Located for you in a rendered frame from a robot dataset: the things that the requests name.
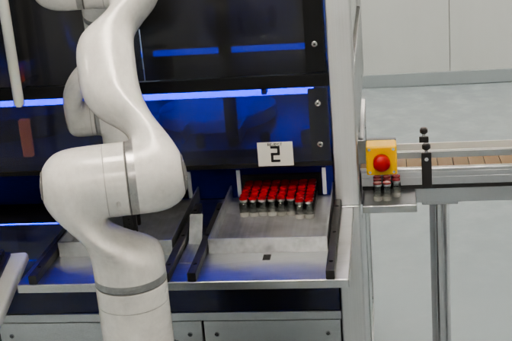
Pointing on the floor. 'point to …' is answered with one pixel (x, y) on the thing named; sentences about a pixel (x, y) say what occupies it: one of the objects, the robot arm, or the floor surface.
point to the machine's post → (344, 132)
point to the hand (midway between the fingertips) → (131, 219)
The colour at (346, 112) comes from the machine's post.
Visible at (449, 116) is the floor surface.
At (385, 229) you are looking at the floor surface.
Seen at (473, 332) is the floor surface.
